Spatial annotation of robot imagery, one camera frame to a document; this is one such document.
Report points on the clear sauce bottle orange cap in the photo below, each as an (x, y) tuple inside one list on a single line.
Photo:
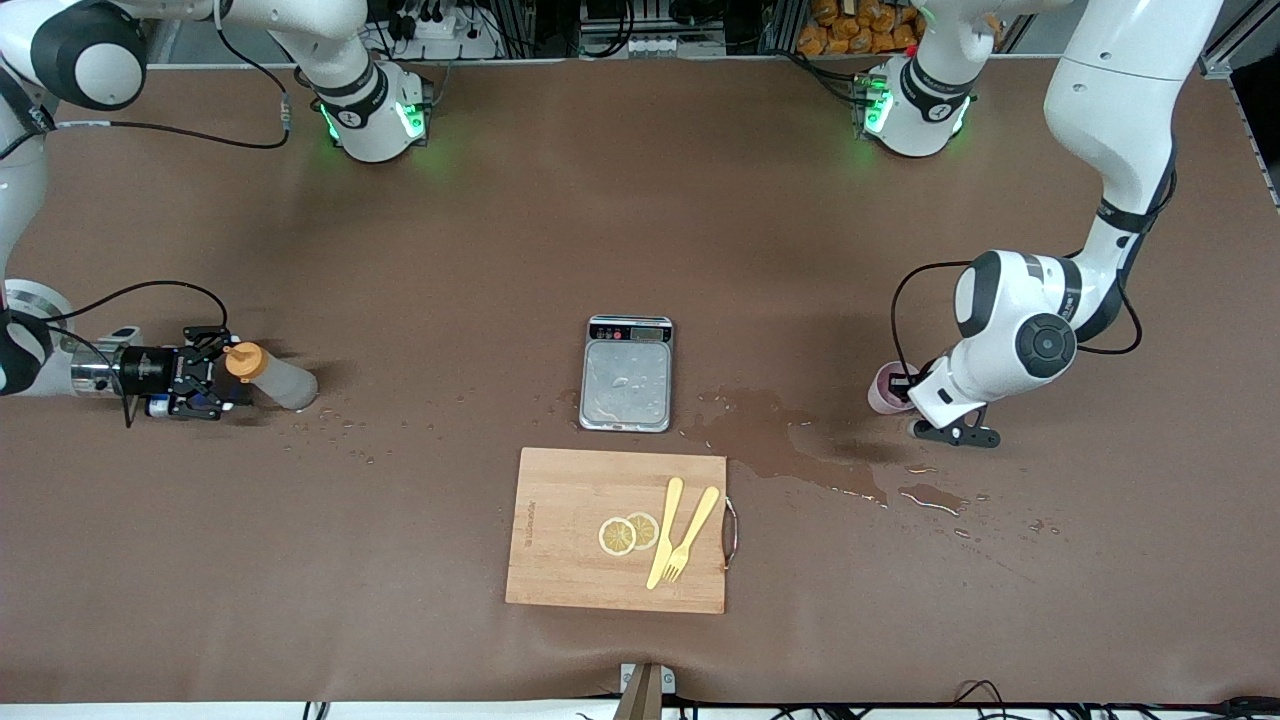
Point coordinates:
[(285, 385)]

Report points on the lemon slice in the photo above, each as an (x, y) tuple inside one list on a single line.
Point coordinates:
[(647, 528), (616, 537)]

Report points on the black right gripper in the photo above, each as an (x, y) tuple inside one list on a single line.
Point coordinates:
[(150, 369)]

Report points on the brown table mat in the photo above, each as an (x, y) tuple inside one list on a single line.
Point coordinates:
[(300, 560)]

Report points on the pile of orange snacks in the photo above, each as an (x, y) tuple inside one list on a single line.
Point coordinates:
[(860, 30)]

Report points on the pink plastic cup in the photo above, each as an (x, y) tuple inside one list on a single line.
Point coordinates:
[(880, 395)]

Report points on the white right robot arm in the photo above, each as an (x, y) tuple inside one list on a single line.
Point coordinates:
[(365, 115)]

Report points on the small liquid puddle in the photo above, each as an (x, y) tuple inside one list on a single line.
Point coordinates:
[(930, 497)]

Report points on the aluminium frame post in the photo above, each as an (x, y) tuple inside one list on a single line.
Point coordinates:
[(160, 45)]

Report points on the silver digital kitchen scale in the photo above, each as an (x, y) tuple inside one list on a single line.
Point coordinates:
[(627, 385)]

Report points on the metal table clamp bracket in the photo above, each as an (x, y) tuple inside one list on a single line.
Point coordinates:
[(645, 690)]

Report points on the yellow plastic knife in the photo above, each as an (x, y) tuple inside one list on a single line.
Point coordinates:
[(668, 520)]

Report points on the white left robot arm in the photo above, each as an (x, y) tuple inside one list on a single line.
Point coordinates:
[(1110, 110)]

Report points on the white power strip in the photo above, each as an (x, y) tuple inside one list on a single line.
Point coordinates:
[(440, 35)]

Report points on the yellow plastic fork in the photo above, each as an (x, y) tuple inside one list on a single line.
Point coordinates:
[(695, 525)]

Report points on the large liquid puddle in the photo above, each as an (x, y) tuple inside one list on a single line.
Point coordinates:
[(760, 435)]

